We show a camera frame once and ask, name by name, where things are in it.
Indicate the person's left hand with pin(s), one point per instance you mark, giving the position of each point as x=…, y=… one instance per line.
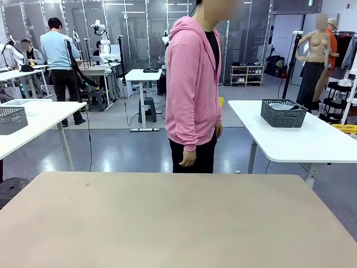
x=219, y=129

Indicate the person's right hand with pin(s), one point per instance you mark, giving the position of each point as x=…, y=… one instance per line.
x=188, y=159

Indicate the light blue towel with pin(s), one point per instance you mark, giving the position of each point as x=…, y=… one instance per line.
x=279, y=106

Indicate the grey perforated basket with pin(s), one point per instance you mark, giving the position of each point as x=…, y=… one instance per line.
x=14, y=120
x=283, y=117

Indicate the person's right forearm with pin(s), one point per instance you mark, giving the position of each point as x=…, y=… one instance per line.
x=192, y=131

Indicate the person's left forearm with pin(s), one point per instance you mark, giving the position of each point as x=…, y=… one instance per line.
x=219, y=111

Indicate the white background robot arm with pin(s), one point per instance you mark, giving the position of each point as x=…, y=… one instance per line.
x=11, y=53
x=166, y=39
x=104, y=47

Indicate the yellow plastic crate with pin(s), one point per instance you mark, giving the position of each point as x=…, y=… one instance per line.
x=221, y=102
x=346, y=129

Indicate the person in pink hoodie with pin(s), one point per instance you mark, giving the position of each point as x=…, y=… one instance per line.
x=189, y=83

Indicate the shoe rack with shoes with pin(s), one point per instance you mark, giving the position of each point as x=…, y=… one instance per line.
x=246, y=75

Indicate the grey plastic stool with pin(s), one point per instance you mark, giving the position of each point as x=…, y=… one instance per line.
x=147, y=110
x=97, y=100

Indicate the white side table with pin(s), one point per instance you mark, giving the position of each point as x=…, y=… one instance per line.
x=293, y=139

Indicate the black bags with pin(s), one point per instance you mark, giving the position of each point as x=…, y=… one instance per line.
x=274, y=65

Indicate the black item on desk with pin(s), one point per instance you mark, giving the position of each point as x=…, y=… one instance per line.
x=150, y=70

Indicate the black stand white top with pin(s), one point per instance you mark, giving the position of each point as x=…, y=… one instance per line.
x=290, y=69

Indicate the white standing desk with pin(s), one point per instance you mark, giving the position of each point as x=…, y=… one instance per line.
x=143, y=75

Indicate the white computer tower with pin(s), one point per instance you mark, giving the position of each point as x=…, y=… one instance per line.
x=125, y=88

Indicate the black utility cart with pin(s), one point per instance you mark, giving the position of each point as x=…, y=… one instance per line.
x=334, y=100

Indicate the bare mannequin dark trousers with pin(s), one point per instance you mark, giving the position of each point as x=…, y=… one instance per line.
x=313, y=56

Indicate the black light stand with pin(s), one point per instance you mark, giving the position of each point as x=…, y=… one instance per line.
x=120, y=56

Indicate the long white lab table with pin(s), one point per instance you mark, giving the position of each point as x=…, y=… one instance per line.
x=94, y=69

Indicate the black tripod stand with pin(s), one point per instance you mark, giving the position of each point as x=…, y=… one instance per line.
x=76, y=83

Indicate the seated person in black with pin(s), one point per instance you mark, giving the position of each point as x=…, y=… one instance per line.
x=97, y=50

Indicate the hanging dark jacket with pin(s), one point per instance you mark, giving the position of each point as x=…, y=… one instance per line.
x=341, y=50

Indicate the white work table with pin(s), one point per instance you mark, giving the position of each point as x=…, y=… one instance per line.
x=42, y=117

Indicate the person in light blue sweater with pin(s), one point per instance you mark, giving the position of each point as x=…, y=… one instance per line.
x=57, y=47

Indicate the clear plastic tray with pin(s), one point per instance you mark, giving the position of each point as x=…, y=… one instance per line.
x=25, y=102

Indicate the black plastic stool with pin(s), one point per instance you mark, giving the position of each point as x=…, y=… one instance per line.
x=12, y=188

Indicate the black cap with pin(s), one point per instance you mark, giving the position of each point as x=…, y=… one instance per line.
x=26, y=68

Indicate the seated person in grey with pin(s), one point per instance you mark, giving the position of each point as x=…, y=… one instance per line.
x=32, y=56

